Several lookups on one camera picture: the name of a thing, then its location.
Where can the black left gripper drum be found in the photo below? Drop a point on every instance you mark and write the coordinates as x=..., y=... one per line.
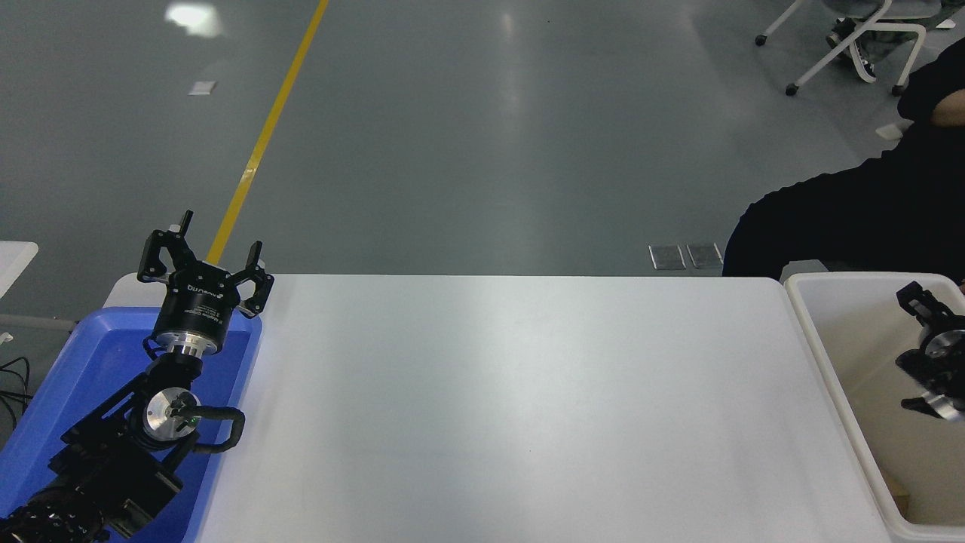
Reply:
x=197, y=309

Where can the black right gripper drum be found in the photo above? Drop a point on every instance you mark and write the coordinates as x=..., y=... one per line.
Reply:
x=951, y=323

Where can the person's forearm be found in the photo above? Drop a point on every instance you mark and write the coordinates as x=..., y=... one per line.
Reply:
x=951, y=113

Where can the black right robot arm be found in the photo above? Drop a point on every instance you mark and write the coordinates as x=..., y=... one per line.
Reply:
x=923, y=369

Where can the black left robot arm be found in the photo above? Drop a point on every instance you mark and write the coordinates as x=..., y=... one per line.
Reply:
x=105, y=467

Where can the large pale plastic bin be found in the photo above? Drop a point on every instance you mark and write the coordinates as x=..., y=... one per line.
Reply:
x=859, y=339

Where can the person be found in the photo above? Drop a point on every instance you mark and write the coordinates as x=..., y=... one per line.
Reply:
x=867, y=60
x=867, y=211

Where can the blue plastic tray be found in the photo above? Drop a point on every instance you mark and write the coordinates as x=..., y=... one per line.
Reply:
x=83, y=369

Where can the white side table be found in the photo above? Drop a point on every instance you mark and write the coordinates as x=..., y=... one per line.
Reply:
x=15, y=260

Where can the small white scrap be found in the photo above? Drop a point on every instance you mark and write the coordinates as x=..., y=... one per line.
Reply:
x=889, y=133

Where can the tan paper scrap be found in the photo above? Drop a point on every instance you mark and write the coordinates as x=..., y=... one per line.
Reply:
x=899, y=498

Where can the grey metal floor plate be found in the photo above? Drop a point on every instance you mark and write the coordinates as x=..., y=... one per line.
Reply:
x=704, y=256
x=667, y=257

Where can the white rolling chair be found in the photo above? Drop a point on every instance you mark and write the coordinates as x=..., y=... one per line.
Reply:
x=829, y=60

